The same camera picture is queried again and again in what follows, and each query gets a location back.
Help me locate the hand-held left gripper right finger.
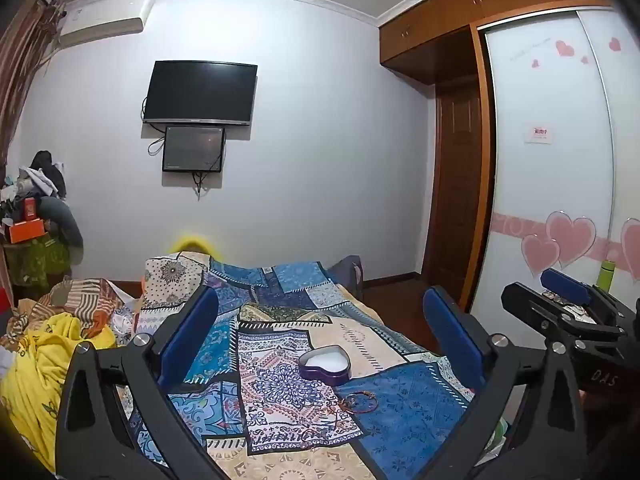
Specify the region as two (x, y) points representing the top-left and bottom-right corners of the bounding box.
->
(372, 286), (587, 480)

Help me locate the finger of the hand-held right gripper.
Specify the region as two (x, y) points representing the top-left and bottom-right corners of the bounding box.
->
(541, 268), (601, 307)
(501, 282), (622, 348)

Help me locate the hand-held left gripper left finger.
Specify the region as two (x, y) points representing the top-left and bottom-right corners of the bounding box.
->
(55, 286), (236, 480)

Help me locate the purple heart-shaped tin box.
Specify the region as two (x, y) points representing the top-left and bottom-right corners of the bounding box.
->
(298, 345), (352, 387)

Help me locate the green bottle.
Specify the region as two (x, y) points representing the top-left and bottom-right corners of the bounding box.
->
(598, 258), (617, 294)

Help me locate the yellow plush toy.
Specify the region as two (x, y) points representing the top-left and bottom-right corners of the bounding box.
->
(167, 233), (222, 262)

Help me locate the patchwork printed blanket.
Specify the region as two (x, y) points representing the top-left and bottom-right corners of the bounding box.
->
(127, 250), (482, 480)

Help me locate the striped orange cloth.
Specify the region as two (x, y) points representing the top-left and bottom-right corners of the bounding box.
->
(7, 277), (127, 348)

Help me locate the purple cloth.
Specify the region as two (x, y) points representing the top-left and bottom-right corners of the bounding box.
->
(324, 255), (365, 303)

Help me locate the brown wooden door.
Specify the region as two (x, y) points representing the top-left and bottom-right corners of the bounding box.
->
(421, 79), (484, 287)

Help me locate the yellow cloth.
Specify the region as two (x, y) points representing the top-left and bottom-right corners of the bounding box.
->
(0, 310), (122, 463)

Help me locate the wooden wardrobe with heart doors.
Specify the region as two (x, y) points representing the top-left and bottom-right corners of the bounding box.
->
(378, 0), (640, 322)

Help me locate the orange box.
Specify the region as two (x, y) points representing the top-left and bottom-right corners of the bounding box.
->
(7, 218), (47, 245)

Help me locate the pile of clothes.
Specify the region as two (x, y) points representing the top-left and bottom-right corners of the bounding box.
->
(0, 149), (85, 288)

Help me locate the striped brown curtain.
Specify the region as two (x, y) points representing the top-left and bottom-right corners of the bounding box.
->
(0, 0), (69, 166)

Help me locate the white air conditioner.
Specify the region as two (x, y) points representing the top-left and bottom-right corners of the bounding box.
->
(56, 0), (154, 52)

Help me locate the black hanging cable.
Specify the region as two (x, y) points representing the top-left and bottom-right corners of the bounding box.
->
(192, 170), (224, 202)

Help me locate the small black wall monitor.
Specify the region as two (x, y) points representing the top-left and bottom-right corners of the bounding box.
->
(161, 125), (227, 173)

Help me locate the black wall television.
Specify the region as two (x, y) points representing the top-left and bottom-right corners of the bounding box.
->
(141, 60), (259, 126)

